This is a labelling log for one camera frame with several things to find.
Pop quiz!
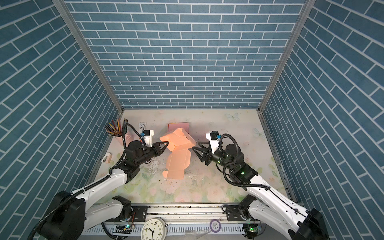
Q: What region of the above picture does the pink metal pencil bucket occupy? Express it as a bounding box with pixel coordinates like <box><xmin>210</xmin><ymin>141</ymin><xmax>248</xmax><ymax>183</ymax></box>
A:
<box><xmin>114</xmin><ymin>132</ymin><xmax>133</xmax><ymax>147</ymax></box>

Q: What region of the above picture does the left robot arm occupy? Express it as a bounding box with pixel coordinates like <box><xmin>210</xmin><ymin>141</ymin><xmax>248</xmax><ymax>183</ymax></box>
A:
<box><xmin>28</xmin><ymin>141</ymin><xmax>169</xmax><ymax>240</ymax></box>

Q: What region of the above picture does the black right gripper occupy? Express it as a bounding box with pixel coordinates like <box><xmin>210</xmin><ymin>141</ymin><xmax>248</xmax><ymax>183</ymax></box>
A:
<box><xmin>193</xmin><ymin>141</ymin><xmax>237</xmax><ymax>173</ymax></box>

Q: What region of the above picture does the white blue pencil box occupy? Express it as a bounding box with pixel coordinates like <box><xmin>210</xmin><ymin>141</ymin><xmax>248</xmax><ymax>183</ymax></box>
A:
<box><xmin>139</xmin><ymin>122</ymin><xmax>147</xmax><ymax>133</ymax></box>

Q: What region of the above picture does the tan cardboard box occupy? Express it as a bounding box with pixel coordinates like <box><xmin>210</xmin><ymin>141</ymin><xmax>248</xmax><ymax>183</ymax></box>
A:
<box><xmin>160</xmin><ymin>128</ymin><xmax>196</xmax><ymax>180</ymax></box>

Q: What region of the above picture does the white round object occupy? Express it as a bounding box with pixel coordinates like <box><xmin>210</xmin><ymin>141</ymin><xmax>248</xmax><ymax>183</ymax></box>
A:
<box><xmin>102</xmin><ymin>153</ymin><xmax>112</xmax><ymax>164</ymax></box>

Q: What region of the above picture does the pink cardboard box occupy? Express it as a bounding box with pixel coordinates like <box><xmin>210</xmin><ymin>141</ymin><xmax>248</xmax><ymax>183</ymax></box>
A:
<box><xmin>167</xmin><ymin>123</ymin><xmax>189</xmax><ymax>133</ymax></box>

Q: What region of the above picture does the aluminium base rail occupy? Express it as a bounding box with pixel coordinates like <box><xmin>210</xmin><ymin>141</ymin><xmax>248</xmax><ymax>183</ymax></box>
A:
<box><xmin>52</xmin><ymin>202</ymin><xmax>319</xmax><ymax>240</ymax></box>

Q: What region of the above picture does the white wall clock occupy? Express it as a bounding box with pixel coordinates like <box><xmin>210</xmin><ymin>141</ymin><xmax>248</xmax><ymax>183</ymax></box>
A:
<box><xmin>141</xmin><ymin>218</ymin><xmax>167</xmax><ymax>240</ymax></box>

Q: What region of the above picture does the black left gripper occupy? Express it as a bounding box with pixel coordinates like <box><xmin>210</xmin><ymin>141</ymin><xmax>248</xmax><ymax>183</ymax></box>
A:
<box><xmin>134</xmin><ymin>141</ymin><xmax>169</xmax><ymax>168</ymax></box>

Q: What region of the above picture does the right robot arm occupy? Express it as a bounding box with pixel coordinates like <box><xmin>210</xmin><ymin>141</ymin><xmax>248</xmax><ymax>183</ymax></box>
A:
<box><xmin>192</xmin><ymin>142</ymin><xmax>329</xmax><ymax>240</ymax></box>

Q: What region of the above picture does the black corrugated cable conduit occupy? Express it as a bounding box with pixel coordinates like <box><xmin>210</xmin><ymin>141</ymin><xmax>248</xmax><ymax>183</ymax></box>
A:
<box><xmin>27</xmin><ymin>122</ymin><xmax>148</xmax><ymax>240</ymax></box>

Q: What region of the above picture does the bundle of coloured pencils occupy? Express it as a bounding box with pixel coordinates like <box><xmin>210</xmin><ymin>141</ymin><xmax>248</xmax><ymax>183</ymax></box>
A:
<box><xmin>105</xmin><ymin>118</ymin><xmax>128</xmax><ymax>137</ymax></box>

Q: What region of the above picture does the purple tape roll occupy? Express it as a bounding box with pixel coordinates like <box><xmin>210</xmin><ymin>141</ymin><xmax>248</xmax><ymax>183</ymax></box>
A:
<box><xmin>210</xmin><ymin>219</ymin><xmax>221</xmax><ymax>234</ymax></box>

